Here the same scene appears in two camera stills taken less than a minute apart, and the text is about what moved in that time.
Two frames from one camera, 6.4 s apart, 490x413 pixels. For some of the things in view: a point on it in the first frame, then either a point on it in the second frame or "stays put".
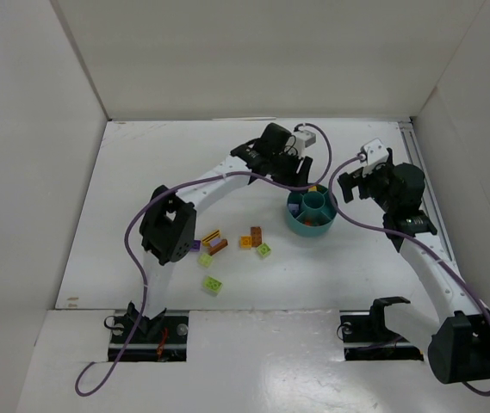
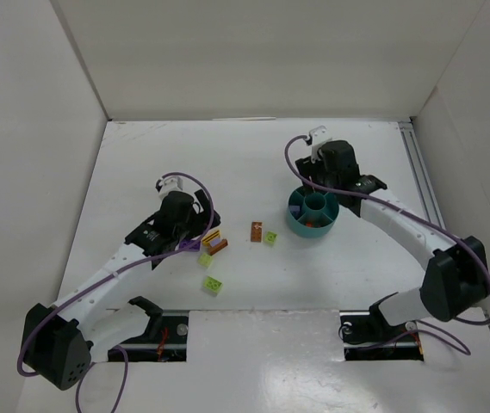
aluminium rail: [416, 155] stays put
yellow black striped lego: [213, 234] stays put
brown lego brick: [223, 243] stays put
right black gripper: [357, 182] → [309, 170]
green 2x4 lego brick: [212, 283] stays put
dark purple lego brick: [197, 246] stays put
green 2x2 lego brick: [205, 260] stays put
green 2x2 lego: [263, 249] → [270, 237]
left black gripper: [292, 170] → [202, 212]
